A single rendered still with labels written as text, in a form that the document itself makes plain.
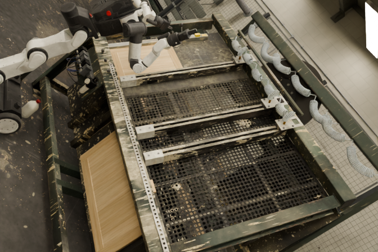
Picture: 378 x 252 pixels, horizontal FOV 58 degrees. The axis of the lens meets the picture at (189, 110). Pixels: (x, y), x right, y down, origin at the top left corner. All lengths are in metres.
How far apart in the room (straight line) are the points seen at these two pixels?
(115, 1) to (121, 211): 1.44
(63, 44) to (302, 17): 6.54
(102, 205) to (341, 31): 6.58
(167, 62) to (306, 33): 5.55
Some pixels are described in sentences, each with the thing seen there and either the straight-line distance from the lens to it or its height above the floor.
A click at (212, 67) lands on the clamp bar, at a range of 2.95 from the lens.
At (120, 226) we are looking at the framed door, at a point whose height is 0.49.
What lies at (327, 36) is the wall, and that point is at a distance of 8.10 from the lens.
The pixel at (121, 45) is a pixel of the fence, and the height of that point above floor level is 0.99.
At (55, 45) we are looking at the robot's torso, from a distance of 2.70.
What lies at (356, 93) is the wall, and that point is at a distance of 7.52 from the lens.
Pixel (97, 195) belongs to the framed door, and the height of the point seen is 0.35.
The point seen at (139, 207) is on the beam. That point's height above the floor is 0.83.
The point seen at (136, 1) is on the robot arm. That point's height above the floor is 1.34.
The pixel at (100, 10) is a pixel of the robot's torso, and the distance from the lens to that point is 2.53.
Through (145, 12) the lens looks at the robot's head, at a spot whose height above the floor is 1.41.
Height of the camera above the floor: 1.82
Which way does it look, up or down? 13 degrees down
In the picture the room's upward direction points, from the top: 54 degrees clockwise
